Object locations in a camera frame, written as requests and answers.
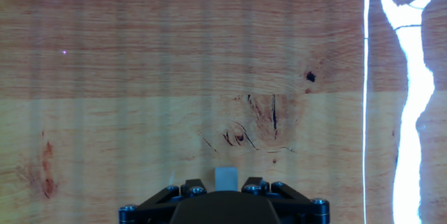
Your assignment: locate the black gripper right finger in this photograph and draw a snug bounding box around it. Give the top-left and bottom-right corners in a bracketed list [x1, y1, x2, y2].
[240, 177, 331, 224]

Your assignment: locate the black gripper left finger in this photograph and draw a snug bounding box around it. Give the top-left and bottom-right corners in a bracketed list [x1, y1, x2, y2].
[118, 178, 207, 224]

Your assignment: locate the wood grain mat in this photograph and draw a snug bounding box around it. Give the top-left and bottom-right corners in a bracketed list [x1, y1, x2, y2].
[0, 0, 447, 224]

